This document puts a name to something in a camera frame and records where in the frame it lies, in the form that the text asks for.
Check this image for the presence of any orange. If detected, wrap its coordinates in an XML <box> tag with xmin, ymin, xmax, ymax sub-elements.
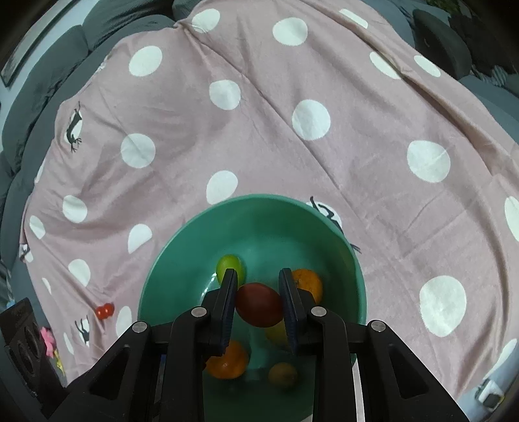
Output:
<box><xmin>291</xmin><ymin>268</ymin><xmax>324</xmax><ymax>305</ymax></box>
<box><xmin>205</xmin><ymin>340</ymin><xmax>249</xmax><ymax>379</ymax></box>

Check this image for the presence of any dark grey cushion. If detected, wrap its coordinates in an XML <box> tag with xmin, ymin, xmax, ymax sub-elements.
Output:
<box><xmin>413</xmin><ymin>10</ymin><xmax>473</xmax><ymax>79</ymax></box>

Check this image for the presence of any tan longan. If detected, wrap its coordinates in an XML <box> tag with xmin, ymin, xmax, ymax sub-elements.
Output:
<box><xmin>268</xmin><ymin>362</ymin><xmax>298</xmax><ymax>389</ymax></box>

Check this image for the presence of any pink toy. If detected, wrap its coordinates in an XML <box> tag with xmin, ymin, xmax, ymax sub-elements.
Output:
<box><xmin>40</xmin><ymin>327</ymin><xmax>58</xmax><ymax>358</ymax></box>

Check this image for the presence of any bright green jujube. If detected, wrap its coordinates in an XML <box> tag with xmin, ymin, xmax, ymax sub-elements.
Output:
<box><xmin>216</xmin><ymin>254</ymin><xmax>246</xmax><ymax>287</ymax></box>

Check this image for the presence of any small white device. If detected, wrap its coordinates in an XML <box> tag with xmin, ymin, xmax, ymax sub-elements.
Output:
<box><xmin>476</xmin><ymin>379</ymin><xmax>508</xmax><ymax>409</ymax></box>

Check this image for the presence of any green plastic bowl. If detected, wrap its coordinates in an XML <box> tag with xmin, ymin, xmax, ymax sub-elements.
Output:
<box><xmin>137</xmin><ymin>194</ymin><xmax>368</xmax><ymax>422</ymax></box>

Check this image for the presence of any pink polka dot blanket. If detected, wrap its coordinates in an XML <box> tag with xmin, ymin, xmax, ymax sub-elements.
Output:
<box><xmin>18</xmin><ymin>4</ymin><xmax>519</xmax><ymax>406</ymax></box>

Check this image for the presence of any yellow-green jujube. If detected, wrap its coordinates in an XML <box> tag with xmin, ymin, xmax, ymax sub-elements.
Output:
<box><xmin>264</xmin><ymin>320</ymin><xmax>290</xmax><ymax>346</ymax></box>

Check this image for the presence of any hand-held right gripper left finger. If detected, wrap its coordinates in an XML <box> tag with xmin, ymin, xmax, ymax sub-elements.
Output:
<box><xmin>44</xmin><ymin>268</ymin><xmax>238</xmax><ymax>422</ymax></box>

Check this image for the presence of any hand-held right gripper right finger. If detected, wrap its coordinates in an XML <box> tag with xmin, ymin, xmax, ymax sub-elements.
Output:
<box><xmin>279</xmin><ymin>268</ymin><xmax>471</xmax><ymax>422</ymax></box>

